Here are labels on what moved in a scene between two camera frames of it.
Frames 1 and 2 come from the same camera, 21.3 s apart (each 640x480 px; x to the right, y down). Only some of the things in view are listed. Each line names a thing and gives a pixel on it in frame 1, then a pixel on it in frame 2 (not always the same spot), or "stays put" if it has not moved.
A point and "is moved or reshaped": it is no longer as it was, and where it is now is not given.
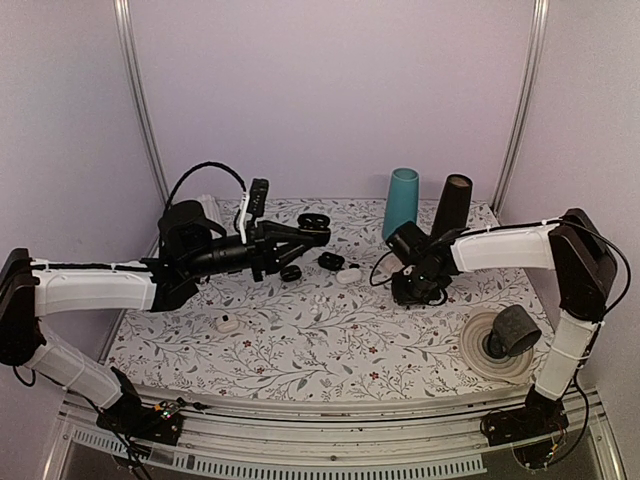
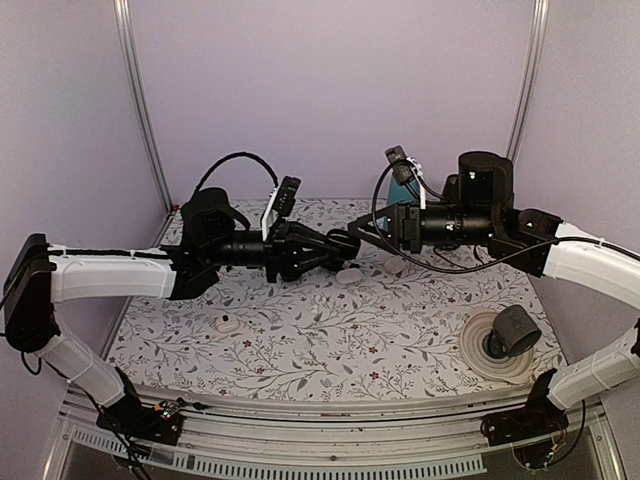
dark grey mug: (514, 331) stays put
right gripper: (402, 298) → (404, 228)
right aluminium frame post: (525, 103) stays put
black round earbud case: (291, 273) is moved or reshaped
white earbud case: (258, 197) → (282, 201)
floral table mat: (375, 313) stays put
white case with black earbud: (227, 323) stays put
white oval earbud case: (348, 275) stays put
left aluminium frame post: (124, 26) stays put
